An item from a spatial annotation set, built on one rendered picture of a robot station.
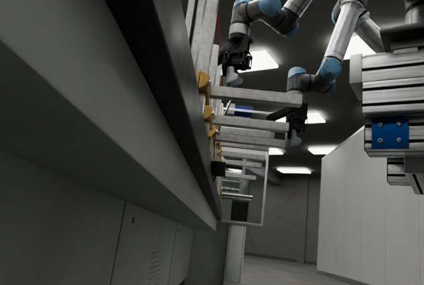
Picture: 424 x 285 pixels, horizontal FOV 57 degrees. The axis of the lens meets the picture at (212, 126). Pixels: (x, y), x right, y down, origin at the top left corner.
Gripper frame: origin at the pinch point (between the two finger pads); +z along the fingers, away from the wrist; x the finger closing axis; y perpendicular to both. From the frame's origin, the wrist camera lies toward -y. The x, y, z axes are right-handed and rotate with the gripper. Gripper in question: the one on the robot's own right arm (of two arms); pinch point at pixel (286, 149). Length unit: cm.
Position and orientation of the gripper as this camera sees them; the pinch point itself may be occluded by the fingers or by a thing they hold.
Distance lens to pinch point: 160.0
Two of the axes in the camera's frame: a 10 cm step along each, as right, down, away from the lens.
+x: 0.4, 2.9, 9.6
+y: 9.9, 1.1, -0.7
